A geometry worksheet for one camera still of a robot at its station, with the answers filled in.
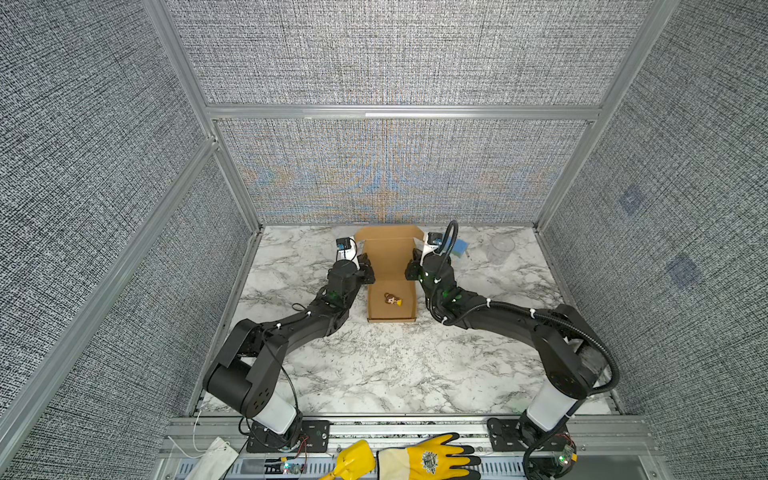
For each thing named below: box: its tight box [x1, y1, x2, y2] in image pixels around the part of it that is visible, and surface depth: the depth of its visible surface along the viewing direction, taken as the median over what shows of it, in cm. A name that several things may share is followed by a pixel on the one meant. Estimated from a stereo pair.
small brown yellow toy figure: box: [384, 292, 403, 307], surface depth 97 cm
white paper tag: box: [185, 437, 239, 480], surface depth 71 cm
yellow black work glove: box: [376, 432, 481, 480], surface depth 70 cm
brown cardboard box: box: [354, 225, 424, 323], surface depth 95 cm
